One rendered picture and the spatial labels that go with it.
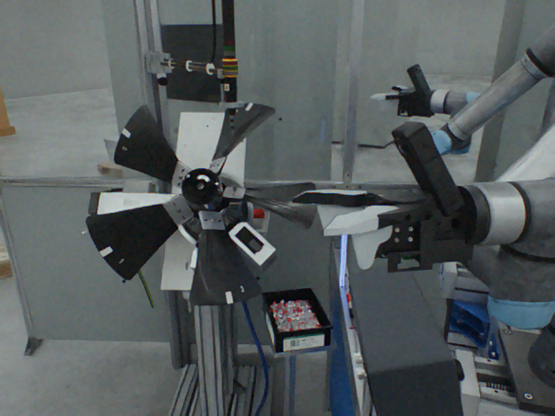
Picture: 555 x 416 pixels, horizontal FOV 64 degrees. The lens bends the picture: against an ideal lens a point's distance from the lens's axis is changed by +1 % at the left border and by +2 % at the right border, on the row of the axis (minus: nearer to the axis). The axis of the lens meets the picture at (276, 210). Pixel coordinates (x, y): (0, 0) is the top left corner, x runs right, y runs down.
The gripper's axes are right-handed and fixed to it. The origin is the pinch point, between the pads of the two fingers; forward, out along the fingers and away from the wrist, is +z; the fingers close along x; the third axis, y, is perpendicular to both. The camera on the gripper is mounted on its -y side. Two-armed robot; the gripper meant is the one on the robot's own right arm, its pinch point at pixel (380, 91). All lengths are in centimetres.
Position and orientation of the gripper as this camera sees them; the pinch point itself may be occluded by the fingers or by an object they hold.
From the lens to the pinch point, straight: 167.9
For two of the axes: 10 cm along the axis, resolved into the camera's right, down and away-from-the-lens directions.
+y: 0.9, 8.9, 4.5
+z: -7.4, -2.4, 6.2
